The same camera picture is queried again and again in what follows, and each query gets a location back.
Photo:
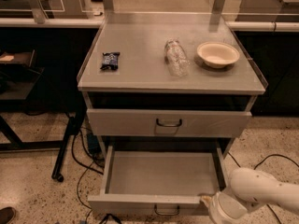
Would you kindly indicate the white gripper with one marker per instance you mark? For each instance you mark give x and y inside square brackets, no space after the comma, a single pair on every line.
[220,209]

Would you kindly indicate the grey drawer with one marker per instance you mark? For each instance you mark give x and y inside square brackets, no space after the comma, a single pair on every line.
[159,183]
[176,123]

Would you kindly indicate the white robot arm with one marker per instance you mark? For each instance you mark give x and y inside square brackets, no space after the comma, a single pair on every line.
[248,190]

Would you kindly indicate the grey top drawer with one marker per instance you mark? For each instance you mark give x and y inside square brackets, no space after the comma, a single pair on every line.
[176,123]

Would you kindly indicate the grey drawer cabinet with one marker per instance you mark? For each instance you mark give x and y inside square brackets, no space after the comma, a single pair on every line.
[143,80]

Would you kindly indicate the clear plastic bottle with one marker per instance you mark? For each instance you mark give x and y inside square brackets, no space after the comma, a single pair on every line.
[176,58]

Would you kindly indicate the white paper bowl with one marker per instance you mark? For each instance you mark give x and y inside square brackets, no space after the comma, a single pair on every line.
[217,54]

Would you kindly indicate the dark snack bar wrapper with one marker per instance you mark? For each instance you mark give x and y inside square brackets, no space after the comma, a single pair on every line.
[110,61]

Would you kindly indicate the dark shoe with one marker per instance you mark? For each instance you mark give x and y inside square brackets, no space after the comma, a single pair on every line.
[7,214]

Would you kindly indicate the black metal table frame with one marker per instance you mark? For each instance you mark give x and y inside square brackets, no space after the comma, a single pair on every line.
[27,88]

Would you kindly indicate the white horizontal rail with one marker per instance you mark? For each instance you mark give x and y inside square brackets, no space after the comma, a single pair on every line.
[80,23]

